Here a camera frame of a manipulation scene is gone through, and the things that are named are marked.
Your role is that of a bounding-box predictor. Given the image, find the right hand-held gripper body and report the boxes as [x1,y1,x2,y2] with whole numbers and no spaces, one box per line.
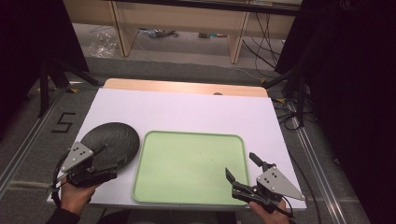
[231,165,306,215]

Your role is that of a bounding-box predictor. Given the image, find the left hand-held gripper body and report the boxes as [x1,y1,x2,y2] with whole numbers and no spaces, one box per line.
[60,141,98,189]

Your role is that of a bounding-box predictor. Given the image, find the light green tray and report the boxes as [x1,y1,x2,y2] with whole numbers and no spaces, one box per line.
[132,130,250,207]

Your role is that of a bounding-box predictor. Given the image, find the person's right hand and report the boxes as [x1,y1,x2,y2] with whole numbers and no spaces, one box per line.
[248,200,292,224]

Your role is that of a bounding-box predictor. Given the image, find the person's left hand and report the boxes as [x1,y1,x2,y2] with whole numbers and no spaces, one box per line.
[60,180,101,217]

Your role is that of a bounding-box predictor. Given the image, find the black stand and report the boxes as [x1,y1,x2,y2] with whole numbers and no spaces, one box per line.
[263,66,309,128]
[36,58,102,119]

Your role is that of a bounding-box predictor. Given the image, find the white board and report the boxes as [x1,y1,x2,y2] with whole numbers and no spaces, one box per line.
[46,87,308,212]

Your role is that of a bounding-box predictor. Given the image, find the clear plastic bag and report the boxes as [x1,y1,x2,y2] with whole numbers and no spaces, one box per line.
[88,30,119,59]

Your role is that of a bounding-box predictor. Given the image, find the dark curtain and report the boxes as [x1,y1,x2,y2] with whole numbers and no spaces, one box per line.
[274,0,396,224]
[0,0,91,141]

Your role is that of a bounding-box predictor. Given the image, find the bluish wrapped bundle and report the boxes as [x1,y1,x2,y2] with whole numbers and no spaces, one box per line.
[137,27,180,39]

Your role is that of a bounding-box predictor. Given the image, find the small tool with blue part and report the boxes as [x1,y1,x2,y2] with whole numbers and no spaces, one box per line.
[198,31,228,39]

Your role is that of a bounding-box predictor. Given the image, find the wooden shelf unit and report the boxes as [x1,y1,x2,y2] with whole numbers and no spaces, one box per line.
[63,0,304,65]

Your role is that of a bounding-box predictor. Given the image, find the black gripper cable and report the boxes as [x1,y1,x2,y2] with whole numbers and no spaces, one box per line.
[49,154,70,208]
[279,195,295,218]

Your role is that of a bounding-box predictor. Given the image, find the long black floor cable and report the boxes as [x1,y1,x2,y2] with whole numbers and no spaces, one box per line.
[288,150,323,224]

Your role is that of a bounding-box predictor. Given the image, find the metal floor rail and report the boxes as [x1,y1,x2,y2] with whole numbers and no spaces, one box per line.
[0,88,64,191]
[288,102,351,224]

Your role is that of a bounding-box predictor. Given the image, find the tangle of black floor cables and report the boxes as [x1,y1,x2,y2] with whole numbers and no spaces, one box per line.
[273,97,306,132]

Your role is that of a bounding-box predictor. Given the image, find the bundle of black cables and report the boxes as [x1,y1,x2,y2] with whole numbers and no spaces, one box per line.
[242,11,283,71]

